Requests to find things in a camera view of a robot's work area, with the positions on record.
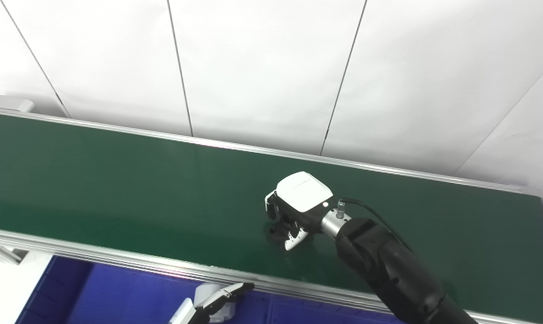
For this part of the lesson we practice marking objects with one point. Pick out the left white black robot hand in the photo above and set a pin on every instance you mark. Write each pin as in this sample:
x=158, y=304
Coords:
x=213, y=303

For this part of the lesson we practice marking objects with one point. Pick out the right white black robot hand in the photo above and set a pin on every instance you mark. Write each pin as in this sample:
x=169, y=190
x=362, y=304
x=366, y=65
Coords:
x=303, y=193

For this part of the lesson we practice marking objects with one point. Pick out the black flanged metal part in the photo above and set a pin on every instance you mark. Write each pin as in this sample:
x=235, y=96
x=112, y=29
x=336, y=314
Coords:
x=278, y=233

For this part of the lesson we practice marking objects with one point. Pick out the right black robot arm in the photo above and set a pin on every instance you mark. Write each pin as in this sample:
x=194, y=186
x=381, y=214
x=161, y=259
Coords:
x=388, y=270

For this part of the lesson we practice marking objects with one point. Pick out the white cylindrical part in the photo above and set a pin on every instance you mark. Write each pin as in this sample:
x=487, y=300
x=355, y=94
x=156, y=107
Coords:
x=204, y=292

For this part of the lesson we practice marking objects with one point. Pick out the blue plastic bin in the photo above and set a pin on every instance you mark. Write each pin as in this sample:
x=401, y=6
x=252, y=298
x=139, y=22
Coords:
x=321, y=312
x=109, y=297

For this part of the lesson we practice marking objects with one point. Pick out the green conveyor belt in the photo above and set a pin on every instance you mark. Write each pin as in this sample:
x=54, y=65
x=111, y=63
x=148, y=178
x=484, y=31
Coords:
x=118, y=189

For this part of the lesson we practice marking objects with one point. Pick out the aluminium conveyor support leg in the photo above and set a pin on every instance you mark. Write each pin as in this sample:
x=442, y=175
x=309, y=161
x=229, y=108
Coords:
x=3, y=253

